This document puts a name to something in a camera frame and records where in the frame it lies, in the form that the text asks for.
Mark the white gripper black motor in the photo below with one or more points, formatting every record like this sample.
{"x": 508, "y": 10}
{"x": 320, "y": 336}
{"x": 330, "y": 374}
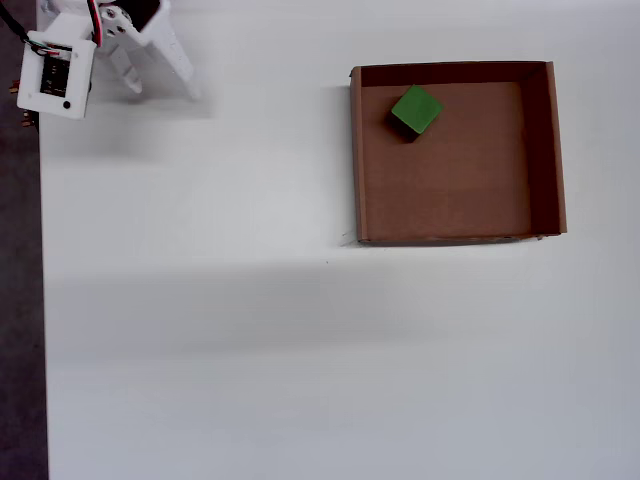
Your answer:
{"x": 161, "y": 36}

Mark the green cube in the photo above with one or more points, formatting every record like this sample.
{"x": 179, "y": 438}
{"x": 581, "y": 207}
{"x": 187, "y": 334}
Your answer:
{"x": 417, "y": 110}

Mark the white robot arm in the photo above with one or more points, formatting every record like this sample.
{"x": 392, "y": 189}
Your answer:
{"x": 65, "y": 5}

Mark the brown cardboard box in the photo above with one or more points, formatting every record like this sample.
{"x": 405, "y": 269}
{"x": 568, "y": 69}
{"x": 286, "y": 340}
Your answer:
{"x": 450, "y": 190}

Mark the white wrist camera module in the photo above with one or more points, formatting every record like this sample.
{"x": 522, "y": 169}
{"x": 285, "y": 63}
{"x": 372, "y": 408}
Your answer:
{"x": 55, "y": 107}

